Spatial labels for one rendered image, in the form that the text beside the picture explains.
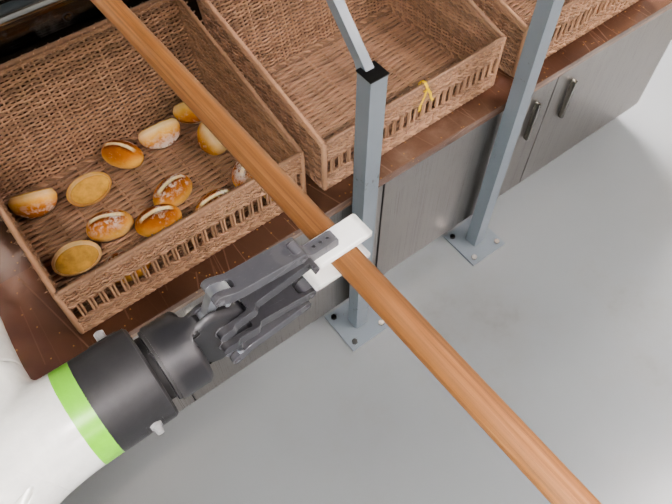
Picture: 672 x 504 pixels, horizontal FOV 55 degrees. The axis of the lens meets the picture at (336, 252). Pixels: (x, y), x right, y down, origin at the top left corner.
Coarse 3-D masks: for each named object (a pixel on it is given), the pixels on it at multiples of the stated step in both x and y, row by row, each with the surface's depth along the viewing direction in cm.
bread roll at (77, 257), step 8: (80, 240) 129; (88, 240) 130; (64, 248) 127; (72, 248) 128; (80, 248) 128; (88, 248) 129; (96, 248) 130; (56, 256) 127; (64, 256) 127; (72, 256) 128; (80, 256) 128; (88, 256) 129; (96, 256) 130; (56, 264) 127; (64, 264) 127; (72, 264) 128; (80, 264) 129; (88, 264) 129; (56, 272) 128; (64, 272) 128; (72, 272) 128; (80, 272) 129
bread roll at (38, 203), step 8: (32, 192) 135; (40, 192) 136; (48, 192) 137; (16, 200) 134; (24, 200) 134; (32, 200) 135; (40, 200) 135; (48, 200) 136; (56, 200) 139; (16, 208) 135; (24, 208) 135; (32, 208) 135; (40, 208) 136; (48, 208) 137; (24, 216) 137; (32, 216) 137; (40, 216) 138
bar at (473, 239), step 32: (0, 0) 87; (32, 0) 88; (64, 0) 91; (544, 0) 132; (352, 32) 110; (544, 32) 137; (384, 96) 116; (512, 96) 155; (512, 128) 161; (480, 192) 187; (480, 224) 195; (480, 256) 203; (352, 288) 173; (352, 320) 188
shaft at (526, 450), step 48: (96, 0) 84; (144, 48) 78; (192, 96) 74; (240, 144) 70; (288, 192) 66; (384, 288) 60; (432, 336) 58; (480, 384) 56; (528, 432) 53; (576, 480) 52
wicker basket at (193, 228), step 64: (0, 64) 128; (64, 64) 134; (128, 64) 143; (192, 64) 152; (64, 128) 141; (192, 128) 154; (256, 128) 144; (0, 192) 140; (64, 192) 143; (128, 192) 143; (192, 192) 143; (256, 192) 130; (128, 256) 118; (192, 256) 131
